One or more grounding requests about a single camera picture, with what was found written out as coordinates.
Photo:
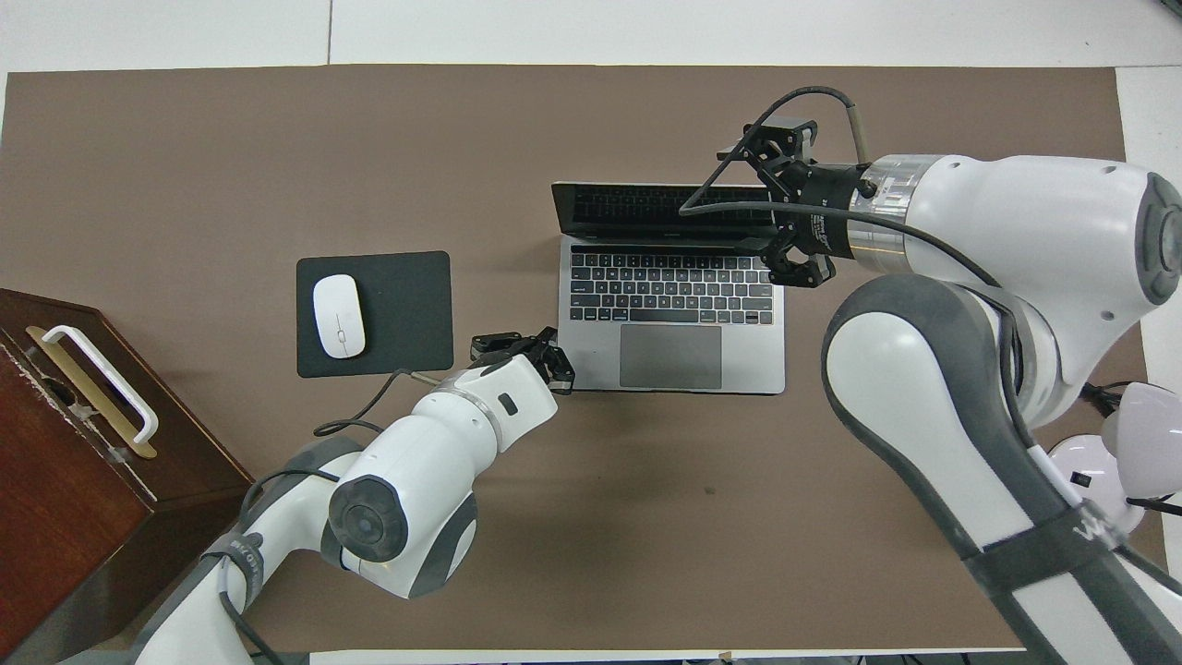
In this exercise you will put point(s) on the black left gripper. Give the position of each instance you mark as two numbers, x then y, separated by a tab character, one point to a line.
540	346

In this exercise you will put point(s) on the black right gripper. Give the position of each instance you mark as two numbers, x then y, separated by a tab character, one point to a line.
831	212

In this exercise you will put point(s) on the grey aluminium laptop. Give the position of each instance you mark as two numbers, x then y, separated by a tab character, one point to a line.
669	356

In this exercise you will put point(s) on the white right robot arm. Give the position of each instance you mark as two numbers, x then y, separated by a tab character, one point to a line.
1016	212

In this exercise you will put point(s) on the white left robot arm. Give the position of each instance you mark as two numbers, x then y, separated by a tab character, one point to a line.
416	480

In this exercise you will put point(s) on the black mouse pad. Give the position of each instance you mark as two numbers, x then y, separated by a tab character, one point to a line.
406	314

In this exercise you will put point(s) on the white computer mouse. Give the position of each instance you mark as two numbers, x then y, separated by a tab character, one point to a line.
338	316

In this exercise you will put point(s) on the brown table mat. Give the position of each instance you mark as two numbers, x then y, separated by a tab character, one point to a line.
277	139

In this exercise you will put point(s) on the white desk lamp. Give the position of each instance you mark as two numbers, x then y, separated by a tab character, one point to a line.
1145	425

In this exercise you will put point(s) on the dark brown wooden box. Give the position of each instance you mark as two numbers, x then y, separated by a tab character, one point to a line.
74	517

